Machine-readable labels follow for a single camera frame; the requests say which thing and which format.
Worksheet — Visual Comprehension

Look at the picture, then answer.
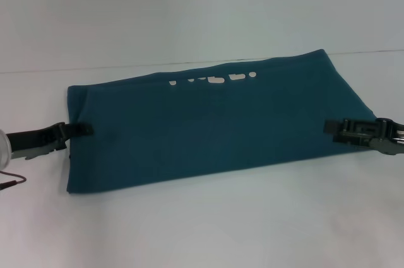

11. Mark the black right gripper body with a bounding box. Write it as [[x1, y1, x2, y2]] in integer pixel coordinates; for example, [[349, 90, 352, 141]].
[[333, 117, 404, 156]]

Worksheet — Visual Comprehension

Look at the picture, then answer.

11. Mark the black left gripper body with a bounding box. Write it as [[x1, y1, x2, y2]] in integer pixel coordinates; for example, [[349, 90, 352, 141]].
[[6, 122, 69, 161]]

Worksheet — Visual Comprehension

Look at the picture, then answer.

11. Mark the teal blue t-shirt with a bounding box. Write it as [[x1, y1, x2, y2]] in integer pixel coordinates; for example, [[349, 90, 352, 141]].
[[66, 49, 378, 196]]

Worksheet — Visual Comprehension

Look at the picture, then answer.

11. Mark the reddish left gripper cable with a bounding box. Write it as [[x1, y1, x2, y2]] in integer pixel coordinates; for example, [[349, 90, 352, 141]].
[[0, 170, 28, 190]]

